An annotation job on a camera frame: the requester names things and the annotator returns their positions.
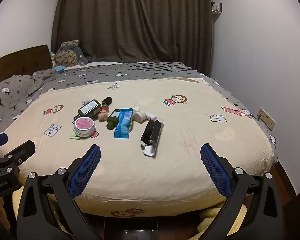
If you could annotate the round pink lid tin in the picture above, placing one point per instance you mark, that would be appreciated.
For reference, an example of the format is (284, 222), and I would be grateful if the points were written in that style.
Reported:
(84, 126)

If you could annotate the pink yellow wrapper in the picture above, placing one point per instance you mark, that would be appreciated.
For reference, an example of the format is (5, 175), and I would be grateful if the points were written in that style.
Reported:
(103, 112)

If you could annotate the wooden headboard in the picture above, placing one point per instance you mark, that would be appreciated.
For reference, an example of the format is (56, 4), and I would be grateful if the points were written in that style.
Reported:
(20, 60)

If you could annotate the dark brown curtain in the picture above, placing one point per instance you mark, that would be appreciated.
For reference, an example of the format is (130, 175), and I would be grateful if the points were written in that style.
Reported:
(132, 20)

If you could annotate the crumpled white tissue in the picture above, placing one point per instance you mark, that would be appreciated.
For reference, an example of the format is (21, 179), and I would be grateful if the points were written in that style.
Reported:
(137, 109)

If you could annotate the black white carton box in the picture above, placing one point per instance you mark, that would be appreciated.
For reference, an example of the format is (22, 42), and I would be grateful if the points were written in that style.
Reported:
(151, 135)

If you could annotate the grey printed bed sheet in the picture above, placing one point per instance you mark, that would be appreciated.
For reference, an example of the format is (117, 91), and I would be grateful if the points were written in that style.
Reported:
(150, 70)

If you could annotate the small blue cloth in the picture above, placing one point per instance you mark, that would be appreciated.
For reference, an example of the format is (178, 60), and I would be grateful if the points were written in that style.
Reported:
(59, 69)

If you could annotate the beige wall socket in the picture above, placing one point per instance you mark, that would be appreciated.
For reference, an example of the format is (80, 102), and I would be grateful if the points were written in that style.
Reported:
(267, 119)

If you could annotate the small olive green bottle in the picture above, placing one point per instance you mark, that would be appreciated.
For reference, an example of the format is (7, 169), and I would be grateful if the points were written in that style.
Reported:
(113, 118)

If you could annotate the white pink small wrapper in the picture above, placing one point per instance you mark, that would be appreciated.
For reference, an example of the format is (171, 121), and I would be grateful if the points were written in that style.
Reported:
(151, 117)

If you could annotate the wooden bed frame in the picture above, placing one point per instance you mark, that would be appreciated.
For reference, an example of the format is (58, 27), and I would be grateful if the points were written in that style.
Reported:
(281, 182)

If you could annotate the small white crumpled paper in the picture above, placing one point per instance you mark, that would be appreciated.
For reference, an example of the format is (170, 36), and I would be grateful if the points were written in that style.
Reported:
(85, 102)

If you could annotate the yellow fluffy blanket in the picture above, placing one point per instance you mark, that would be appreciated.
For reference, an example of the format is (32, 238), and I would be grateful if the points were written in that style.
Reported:
(211, 227)

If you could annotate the large dark green bottle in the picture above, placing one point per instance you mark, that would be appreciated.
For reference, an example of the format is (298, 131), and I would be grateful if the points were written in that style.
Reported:
(90, 108)

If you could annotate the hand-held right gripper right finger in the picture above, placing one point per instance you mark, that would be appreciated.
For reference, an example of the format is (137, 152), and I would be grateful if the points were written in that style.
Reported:
(215, 172)

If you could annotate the blue rectangular packet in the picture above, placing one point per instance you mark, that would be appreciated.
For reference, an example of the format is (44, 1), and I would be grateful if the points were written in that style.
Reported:
(123, 123)

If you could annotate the light green sachet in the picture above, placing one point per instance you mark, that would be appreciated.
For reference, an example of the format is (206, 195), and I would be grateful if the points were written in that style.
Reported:
(73, 135)

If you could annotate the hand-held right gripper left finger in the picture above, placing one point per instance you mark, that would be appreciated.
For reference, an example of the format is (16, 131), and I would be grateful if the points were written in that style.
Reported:
(87, 172)

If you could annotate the small wall shelf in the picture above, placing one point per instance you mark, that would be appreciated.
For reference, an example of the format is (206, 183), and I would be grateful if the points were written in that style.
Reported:
(217, 7)

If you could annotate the white pillow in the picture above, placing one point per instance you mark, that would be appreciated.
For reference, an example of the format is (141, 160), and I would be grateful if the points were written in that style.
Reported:
(95, 64)

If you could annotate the cream cartoon printed blanket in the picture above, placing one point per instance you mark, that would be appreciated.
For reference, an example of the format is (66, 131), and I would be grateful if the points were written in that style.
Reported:
(185, 120)

